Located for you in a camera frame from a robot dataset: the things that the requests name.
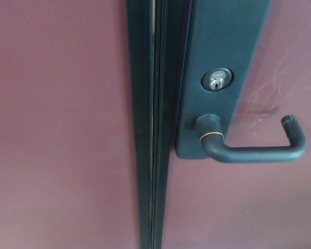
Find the plain maroon door leaf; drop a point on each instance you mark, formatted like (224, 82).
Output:
(54, 116)

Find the silver lock cylinder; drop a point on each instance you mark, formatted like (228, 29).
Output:
(217, 81)

